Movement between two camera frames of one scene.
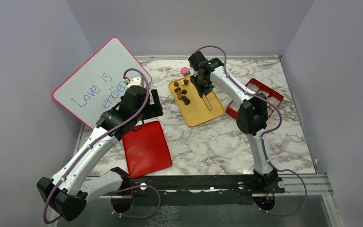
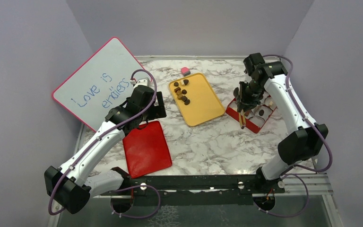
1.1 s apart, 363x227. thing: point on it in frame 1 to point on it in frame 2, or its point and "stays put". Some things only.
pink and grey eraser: [185, 71] stays put
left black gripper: [155, 109] stays put
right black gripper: [201, 91] to [245, 103]
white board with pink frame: [96, 87] stays put
